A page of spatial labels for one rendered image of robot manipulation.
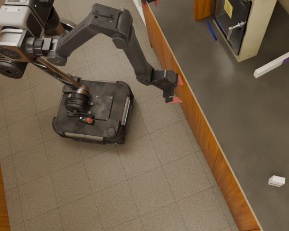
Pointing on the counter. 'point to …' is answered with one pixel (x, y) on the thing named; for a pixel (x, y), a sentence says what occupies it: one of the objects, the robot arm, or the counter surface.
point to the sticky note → (228, 8)
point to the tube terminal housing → (254, 28)
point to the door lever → (231, 30)
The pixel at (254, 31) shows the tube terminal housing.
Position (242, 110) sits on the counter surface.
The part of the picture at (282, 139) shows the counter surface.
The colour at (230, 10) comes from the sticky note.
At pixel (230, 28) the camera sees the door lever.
